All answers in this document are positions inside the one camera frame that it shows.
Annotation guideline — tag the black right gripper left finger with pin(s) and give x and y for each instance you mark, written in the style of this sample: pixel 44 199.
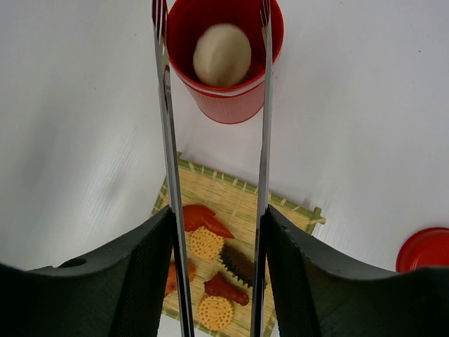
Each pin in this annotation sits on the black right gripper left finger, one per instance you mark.
pixel 114 290

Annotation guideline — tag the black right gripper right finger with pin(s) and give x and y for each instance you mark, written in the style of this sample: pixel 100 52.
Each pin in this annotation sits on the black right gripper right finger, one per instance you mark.
pixel 319 291

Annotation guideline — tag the dark brown sea cucumber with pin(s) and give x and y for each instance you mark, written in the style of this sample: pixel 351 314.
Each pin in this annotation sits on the dark brown sea cucumber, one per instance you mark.
pixel 238 264

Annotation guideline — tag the yellow round cracker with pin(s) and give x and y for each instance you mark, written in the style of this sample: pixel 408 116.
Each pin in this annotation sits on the yellow round cracker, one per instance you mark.
pixel 215 312
pixel 205 244

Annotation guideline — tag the red chicken wing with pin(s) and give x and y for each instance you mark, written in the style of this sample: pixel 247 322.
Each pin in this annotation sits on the red chicken wing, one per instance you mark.
pixel 197 215
pixel 219 286

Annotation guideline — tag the white round bun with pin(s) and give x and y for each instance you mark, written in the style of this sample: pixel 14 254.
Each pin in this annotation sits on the white round bun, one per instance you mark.
pixel 222 56

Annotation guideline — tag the steel serving tongs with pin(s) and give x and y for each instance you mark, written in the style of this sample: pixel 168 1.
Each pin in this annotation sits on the steel serving tongs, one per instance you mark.
pixel 160 29

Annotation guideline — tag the orange spotted fried piece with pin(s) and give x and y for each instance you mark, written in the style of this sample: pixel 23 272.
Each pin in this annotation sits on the orange spotted fried piece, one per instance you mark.
pixel 171 282

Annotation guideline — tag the square bamboo tray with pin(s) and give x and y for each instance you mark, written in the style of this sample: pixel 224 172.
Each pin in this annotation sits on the square bamboo tray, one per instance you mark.
pixel 234 202

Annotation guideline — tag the red round lid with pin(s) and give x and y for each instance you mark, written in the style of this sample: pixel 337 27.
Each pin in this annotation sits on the red round lid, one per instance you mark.
pixel 427 247

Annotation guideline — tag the red cylindrical container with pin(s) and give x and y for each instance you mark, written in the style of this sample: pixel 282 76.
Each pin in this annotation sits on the red cylindrical container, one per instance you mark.
pixel 187 21

